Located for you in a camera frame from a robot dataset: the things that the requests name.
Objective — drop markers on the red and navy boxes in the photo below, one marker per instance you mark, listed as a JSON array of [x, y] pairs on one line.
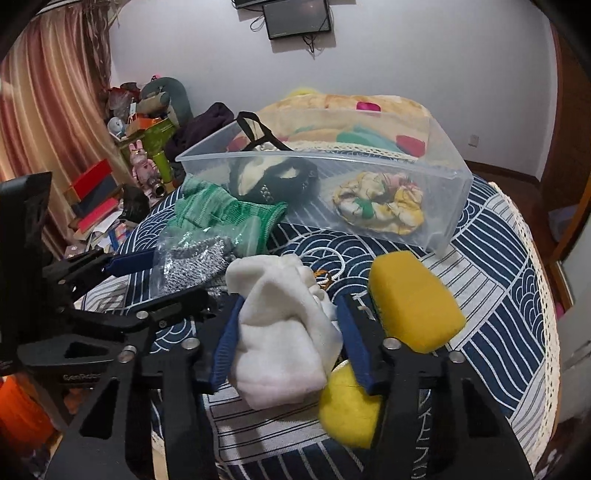
[[89, 191]]

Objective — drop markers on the yellow floral fabric scrunchie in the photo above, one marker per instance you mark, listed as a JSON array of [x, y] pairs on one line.
[[381, 202]]

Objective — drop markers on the navy white patterned bedspread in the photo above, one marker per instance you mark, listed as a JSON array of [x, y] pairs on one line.
[[494, 274]]

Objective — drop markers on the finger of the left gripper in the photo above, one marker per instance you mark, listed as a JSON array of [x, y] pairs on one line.
[[83, 272], [190, 304]]

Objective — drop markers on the dark purple clothing pile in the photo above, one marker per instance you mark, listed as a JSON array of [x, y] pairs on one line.
[[198, 128]]

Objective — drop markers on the small wall monitor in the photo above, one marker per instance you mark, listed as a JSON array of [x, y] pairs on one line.
[[290, 18]]

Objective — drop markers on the white fabric pouch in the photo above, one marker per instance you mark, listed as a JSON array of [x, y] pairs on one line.
[[287, 339]]

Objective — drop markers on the clear plastic storage bin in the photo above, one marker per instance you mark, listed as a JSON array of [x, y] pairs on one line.
[[441, 173]]

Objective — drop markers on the yellow rectangular sponge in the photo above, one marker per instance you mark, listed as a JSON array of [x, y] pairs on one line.
[[413, 304]]

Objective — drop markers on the beige plush patchwork blanket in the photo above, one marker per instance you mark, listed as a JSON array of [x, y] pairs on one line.
[[384, 124]]

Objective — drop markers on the green knit cloth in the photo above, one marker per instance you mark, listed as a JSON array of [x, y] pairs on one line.
[[203, 205]]

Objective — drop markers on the orange container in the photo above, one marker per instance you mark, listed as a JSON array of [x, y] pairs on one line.
[[25, 426]]

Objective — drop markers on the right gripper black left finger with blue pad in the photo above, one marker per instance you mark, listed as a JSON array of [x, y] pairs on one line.
[[110, 437]]

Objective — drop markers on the grey green dinosaur plush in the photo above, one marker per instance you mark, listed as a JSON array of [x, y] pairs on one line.
[[165, 95]]

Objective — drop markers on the pink bunny plush toy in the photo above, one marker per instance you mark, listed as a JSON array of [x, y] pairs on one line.
[[145, 172]]

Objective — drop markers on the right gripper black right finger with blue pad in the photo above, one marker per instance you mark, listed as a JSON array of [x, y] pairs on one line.
[[470, 437]]

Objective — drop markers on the large wall television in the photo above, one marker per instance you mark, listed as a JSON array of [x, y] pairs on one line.
[[240, 4]]

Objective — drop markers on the green toy box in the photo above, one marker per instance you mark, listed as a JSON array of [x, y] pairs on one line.
[[153, 141]]

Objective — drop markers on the wooden door frame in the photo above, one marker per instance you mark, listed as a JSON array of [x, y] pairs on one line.
[[566, 176]]

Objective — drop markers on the yellow round sponge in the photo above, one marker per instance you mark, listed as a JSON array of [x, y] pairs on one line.
[[346, 411]]

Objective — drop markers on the pink striped curtain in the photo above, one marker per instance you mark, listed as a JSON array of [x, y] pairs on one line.
[[54, 83]]

